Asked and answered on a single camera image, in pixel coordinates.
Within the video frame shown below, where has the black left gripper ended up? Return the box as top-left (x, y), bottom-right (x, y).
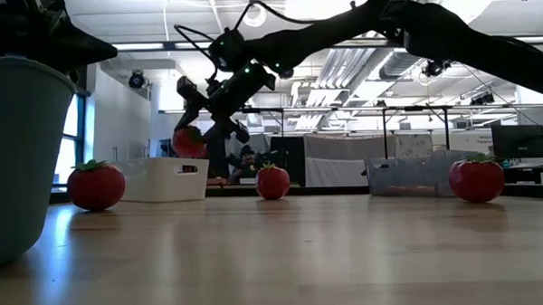
top-left (0, 0), bottom-right (120, 77)

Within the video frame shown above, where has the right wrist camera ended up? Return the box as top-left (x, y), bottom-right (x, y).
top-left (175, 74), bottom-right (199, 105)

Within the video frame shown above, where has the speckled white board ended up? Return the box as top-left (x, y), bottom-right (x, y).
top-left (395, 132), bottom-right (434, 161)

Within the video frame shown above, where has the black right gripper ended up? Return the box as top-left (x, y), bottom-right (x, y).
top-left (170, 61), bottom-right (281, 148)

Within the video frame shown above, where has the teal plastic basket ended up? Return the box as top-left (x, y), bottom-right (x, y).
top-left (0, 53), bottom-right (83, 267)

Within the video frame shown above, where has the black computer monitor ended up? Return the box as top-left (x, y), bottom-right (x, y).
top-left (491, 123), bottom-right (543, 160)

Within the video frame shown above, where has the window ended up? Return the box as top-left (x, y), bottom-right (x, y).
top-left (47, 91), bottom-right (91, 187)

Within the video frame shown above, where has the black panel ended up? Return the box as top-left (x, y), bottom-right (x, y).
top-left (268, 135), bottom-right (307, 172)
top-left (205, 126), bottom-right (231, 179)

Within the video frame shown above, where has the person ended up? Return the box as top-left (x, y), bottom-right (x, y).
top-left (225, 142), bottom-right (282, 186)

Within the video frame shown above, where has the grey translucent plastic basket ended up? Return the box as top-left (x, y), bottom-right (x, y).
top-left (363, 148), bottom-right (485, 200)

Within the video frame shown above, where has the white partition sheet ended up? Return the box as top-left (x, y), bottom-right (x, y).
top-left (303, 130), bottom-right (398, 189)

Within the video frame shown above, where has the white plastic basket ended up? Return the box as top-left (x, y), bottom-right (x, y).
top-left (110, 155), bottom-right (212, 205)

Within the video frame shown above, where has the white ceiling ring lamp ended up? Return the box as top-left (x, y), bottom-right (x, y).
top-left (240, 2), bottom-right (268, 30)

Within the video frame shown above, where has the black ceiling camera cluster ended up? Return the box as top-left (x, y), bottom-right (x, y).
top-left (420, 57), bottom-right (453, 80)

